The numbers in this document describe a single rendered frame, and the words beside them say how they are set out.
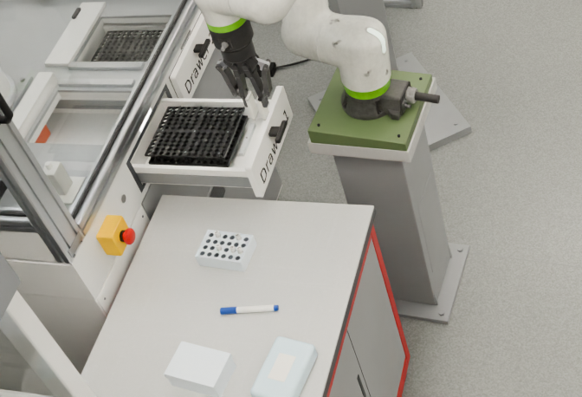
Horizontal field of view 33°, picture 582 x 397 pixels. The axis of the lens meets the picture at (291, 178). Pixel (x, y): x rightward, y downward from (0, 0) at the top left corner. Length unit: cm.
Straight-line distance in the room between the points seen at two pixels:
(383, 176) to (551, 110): 112
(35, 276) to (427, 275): 118
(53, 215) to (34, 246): 11
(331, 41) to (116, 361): 92
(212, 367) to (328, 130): 73
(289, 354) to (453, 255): 119
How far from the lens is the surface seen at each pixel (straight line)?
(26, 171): 211
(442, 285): 311
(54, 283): 238
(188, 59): 271
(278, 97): 246
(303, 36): 246
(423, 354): 300
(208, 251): 235
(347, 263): 226
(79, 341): 260
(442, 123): 356
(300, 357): 209
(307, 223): 237
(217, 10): 205
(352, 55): 239
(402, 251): 288
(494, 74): 377
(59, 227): 222
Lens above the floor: 252
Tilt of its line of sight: 45 degrees down
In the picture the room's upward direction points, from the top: 20 degrees counter-clockwise
